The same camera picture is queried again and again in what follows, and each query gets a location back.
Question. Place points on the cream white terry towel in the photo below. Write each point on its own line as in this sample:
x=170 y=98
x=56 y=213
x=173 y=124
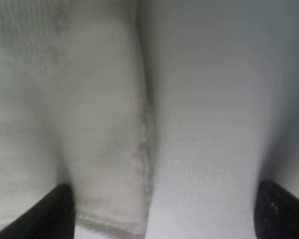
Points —
x=74 y=109

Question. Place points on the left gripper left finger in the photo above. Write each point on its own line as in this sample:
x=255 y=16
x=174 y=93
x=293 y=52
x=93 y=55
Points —
x=53 y=217

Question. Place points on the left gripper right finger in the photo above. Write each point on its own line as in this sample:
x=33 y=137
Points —
x=276 y=214

